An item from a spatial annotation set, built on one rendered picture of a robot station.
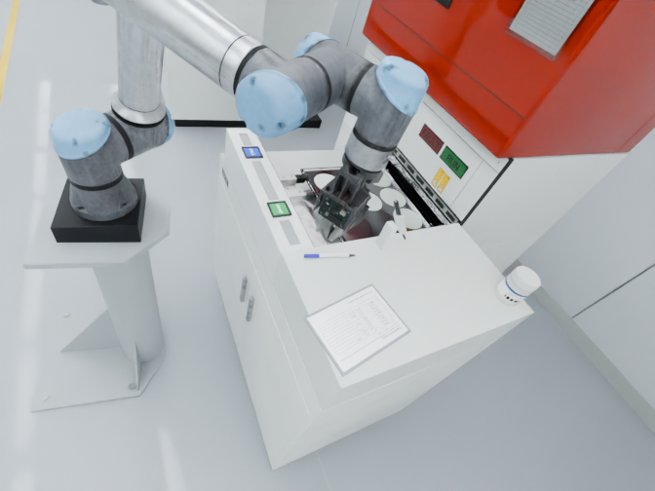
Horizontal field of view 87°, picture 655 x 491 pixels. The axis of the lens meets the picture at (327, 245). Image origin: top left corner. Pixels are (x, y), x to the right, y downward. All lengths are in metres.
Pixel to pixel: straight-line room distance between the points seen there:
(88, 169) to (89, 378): 1.04
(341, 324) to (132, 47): 0.70
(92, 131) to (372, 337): 0.75
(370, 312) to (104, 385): 1.23
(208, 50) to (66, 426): 1.51
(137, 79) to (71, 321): 1.28
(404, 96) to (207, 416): 1.46
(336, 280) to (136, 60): 0.63
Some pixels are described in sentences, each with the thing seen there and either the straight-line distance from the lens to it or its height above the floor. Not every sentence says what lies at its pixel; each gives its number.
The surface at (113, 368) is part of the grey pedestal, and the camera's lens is 1.77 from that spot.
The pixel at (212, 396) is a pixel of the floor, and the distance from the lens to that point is 1.70.
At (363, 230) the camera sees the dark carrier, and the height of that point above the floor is 0.90.
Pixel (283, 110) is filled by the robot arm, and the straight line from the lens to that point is 0.42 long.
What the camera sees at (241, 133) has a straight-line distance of 1.24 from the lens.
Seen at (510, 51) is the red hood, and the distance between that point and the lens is 1.08.
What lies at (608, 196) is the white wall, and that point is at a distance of 2.61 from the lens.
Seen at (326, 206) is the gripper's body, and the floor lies 1.23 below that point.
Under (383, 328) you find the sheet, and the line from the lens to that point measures 0.81.
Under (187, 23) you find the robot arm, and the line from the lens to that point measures 0.52.
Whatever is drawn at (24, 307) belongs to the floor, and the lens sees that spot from 2.04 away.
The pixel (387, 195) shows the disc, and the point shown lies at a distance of 1.28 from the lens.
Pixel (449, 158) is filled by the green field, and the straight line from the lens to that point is 1.23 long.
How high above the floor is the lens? 1.61
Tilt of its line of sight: 46 degrees down
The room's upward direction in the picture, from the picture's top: 22 degrees clockwise
